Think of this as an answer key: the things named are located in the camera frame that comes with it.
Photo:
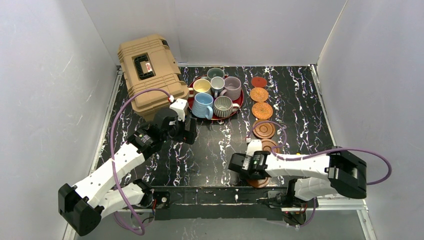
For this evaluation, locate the sage green mug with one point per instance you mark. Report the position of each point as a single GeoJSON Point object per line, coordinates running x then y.
{"type": "Point", "coordinates": [215, 72]}

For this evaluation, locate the red round tray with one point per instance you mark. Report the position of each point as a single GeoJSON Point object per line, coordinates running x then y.
{"type": "Point", "coordinates": [239, 101]}

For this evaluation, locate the dark wooden coaster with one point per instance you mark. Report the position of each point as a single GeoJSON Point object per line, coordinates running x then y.
{"type": "Point", "coordinates": [263, 129]}

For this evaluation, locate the grey ribbed mug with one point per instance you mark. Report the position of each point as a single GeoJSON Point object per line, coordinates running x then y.
{"type": "Point", "coordinates": [223, 107]}

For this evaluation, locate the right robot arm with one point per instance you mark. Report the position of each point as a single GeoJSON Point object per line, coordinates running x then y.
{"type": "Point", "coordinates": [312, 178]}

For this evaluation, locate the red round coaster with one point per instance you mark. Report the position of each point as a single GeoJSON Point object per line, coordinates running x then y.
{"type": "Point", "coordinates": [259, 82]}

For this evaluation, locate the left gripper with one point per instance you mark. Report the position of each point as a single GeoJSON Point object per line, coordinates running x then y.
{"type": "Point", "coordinates": [191, 130]}

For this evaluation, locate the front aluminium frame rail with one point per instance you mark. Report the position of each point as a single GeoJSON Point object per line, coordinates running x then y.
{"type": "Point", "coordinates": [162, 197]}

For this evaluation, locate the lilac textured mug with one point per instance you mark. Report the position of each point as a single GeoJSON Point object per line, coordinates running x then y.
{"type": "Point", "coordinates": [232, 88]}

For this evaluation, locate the brown wooden coaster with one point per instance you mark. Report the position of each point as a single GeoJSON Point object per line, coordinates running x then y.
{"type": "Point", "coordinates": [267, 145]}

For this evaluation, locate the light blue textured mug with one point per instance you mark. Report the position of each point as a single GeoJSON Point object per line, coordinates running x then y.
{"type": "Point", "coordinates": [202, 106]}

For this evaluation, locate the woven rattan coaster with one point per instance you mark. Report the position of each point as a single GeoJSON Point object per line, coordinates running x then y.
{"type": "Point", "coordinates": [262, 110]}
{"type": "Point", "coordinates": [258, 94]}

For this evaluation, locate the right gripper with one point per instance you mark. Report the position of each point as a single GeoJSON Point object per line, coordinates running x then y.
{"type": "Point", "coordinates": [235, 163]}

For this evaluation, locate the grey printed mug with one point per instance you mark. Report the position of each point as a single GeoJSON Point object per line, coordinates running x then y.
{"type": "Point", "coordinates": [217, 84]}

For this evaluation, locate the cream yellow mug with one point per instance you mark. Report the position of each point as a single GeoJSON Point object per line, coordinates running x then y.
{"type": "Point", "coordinates": [200, 86]}

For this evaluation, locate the tan plastic tool case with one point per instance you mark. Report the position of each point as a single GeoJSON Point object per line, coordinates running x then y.
{"type": "Point", "coordinates": [148, 63]}

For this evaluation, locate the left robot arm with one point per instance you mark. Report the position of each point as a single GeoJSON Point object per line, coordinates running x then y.
{"type": "Point", "coordinates": [87, 202]}

